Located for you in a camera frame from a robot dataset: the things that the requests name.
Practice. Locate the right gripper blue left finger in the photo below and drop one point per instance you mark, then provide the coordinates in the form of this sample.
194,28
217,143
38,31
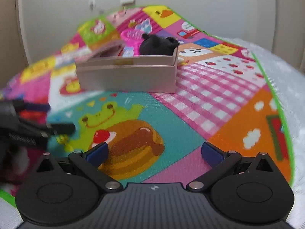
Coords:
88,163

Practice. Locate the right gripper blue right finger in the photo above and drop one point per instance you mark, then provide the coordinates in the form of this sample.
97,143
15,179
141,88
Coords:
220,162

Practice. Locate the pink cardboard box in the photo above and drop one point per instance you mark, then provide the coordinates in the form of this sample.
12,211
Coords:
104,69

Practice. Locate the black plush toy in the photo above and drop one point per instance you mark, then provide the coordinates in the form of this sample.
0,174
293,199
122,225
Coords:
153,44

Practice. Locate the colourful cartoon play mat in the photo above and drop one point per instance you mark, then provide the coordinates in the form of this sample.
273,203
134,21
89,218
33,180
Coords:
222,95

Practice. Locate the blue white milk carton toy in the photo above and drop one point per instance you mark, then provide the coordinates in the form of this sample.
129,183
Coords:
128,52

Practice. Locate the white wall plug with cable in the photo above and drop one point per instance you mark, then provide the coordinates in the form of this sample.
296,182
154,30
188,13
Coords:
94,7

